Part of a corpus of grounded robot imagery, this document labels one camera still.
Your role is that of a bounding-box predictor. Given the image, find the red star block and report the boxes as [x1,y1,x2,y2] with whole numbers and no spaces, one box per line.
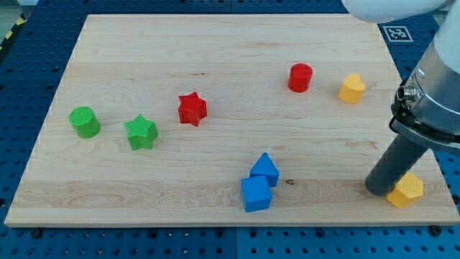
[178,91,207,127]

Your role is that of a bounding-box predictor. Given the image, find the black white fiducial marker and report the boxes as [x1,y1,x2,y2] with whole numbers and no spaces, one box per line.
[382,25,413,42]

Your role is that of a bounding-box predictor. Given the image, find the blue triangle block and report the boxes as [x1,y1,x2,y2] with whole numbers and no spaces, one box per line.
[249,153,280,187]

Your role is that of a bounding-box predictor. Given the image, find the green star block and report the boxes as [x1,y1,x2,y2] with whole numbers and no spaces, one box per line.
[124,114,158,150]

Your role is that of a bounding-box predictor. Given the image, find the light wooden board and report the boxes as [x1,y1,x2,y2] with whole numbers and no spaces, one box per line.
[5,14,459,227]

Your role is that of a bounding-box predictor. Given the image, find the blue cube block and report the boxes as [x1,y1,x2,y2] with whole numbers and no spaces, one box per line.
[241,176,272,213]

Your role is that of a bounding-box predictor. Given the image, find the yellow heart block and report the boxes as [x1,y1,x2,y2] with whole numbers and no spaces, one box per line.
[338,73,366,104]

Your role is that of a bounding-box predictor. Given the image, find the green cylinder block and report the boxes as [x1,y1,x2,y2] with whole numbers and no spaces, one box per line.
[68,106,101,139]

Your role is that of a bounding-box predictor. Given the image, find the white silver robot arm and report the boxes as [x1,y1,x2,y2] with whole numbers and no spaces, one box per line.
[342,0,459,196]

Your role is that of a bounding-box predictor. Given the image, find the yellow black hazard tape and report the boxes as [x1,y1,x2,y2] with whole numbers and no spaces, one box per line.
[1,13,27,53]

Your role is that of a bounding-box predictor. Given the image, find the yellow hexagon block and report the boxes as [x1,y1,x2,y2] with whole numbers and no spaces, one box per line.
[385,171,424,209]

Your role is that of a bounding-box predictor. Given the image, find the red cylinder block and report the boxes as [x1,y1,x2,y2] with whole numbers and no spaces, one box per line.
[287,63,313,93]

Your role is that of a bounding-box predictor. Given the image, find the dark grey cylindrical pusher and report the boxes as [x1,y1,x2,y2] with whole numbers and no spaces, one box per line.
[365,135,427,196]

